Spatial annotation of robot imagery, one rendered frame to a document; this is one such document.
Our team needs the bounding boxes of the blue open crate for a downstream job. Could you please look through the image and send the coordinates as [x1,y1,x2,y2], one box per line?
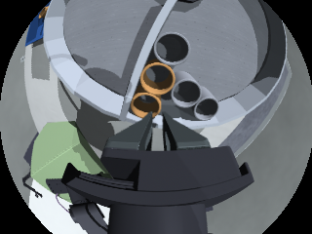
[25,9,44,47]

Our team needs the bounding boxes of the bronze bushing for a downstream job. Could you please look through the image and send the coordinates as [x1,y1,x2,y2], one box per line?
[131,84,161,118]
[39,7,48,19]
[140,59,176,96]

